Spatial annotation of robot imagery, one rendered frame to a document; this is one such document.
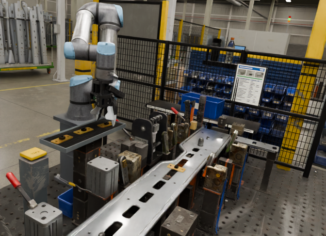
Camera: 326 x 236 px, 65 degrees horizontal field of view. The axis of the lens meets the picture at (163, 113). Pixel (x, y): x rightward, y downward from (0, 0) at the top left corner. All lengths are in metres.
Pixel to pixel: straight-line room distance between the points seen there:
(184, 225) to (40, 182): 0.51
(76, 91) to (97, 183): 0.60
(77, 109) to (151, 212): 0.74
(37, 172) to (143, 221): 0.39
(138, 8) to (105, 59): 2.61
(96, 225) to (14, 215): 0.66
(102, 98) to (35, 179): 0.40
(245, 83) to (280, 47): 5.78
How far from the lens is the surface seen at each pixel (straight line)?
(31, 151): 0.99
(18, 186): 0.92
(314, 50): 2.07
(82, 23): 1.40
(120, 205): 0.97
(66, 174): 1.61
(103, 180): 0.98
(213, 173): 1.22
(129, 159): 1.10
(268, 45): 7.87
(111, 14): 1.53
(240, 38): 8.03
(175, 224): 0.87
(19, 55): 9.04
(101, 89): 1.13
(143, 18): 3.62
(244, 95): 2.09
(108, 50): 1.11
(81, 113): 1.46
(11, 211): 1.52
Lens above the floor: 1.58
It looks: 17 degrees down
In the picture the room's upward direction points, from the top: 6 degrees clockwise
